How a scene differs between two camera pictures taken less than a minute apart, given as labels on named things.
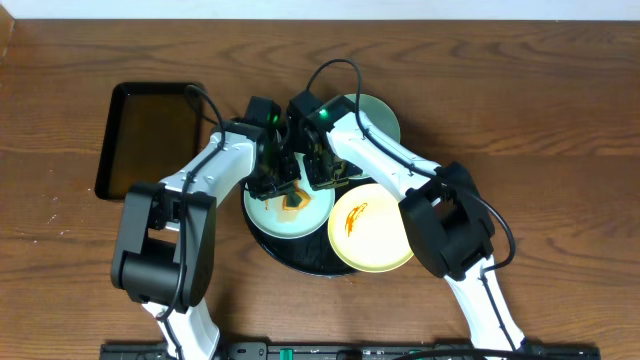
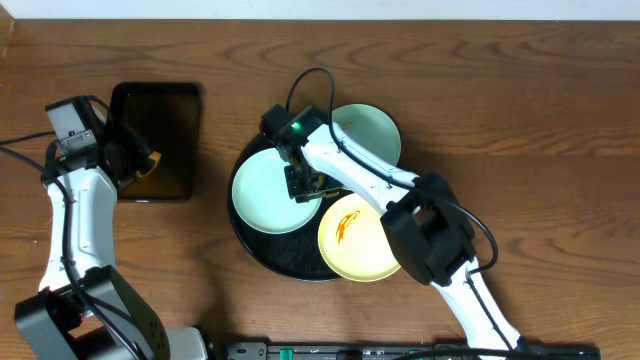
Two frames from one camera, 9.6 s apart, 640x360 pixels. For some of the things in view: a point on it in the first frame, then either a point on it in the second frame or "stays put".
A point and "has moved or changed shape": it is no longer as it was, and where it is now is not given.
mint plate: [268, 215] has moved or changed shape
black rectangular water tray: [152, 130] stays put
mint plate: [380, 114] has moved or changed shape
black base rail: [351, 351] stays put
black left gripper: [278, 181] to [122, 154]
